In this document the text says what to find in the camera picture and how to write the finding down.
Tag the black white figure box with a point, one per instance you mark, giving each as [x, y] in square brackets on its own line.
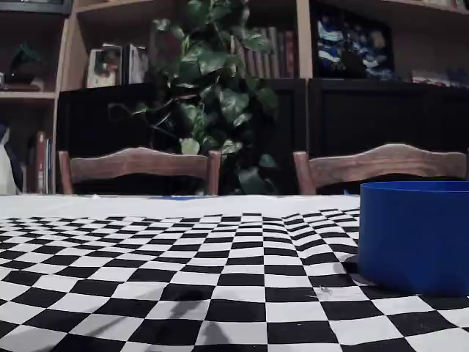
[135, 64]

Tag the windowed figure box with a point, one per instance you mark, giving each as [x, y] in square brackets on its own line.
[104, 67]

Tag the blue round box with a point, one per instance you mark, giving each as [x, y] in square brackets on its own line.
[414, 238]

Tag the flat colourful box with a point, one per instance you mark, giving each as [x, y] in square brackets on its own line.
[439, 77]

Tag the blue tape piece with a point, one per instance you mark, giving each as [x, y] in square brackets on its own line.
[179, 198]

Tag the brown wooden chair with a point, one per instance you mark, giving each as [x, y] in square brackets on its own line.
[388, 163]
[139, 165]

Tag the green leafy pothos plant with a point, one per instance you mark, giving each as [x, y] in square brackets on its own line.
[205, 73]

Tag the black white checkered cloth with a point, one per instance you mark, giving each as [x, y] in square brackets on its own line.
[146, 264]

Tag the grey hardcover book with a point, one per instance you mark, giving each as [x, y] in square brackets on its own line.
[273, 55]

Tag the dark red hardcover book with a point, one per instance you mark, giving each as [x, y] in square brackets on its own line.
[289, 55]

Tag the black cabinet insert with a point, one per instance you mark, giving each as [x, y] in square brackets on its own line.
[91, 121]
[366, 117]

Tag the small grey scrap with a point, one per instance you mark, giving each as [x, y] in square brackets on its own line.
[324, 291]

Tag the blue starry picture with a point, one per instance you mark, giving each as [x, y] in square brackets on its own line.
[351, 44]

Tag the thin blue book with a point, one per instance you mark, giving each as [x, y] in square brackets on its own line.
[50, 168]

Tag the red spine book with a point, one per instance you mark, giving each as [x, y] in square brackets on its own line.
[40, 165]

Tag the light wooden bookshelf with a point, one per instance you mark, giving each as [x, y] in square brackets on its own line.
[67, 55]

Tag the small dark bonsai plant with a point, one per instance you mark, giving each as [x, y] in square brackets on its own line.
[23, 64]

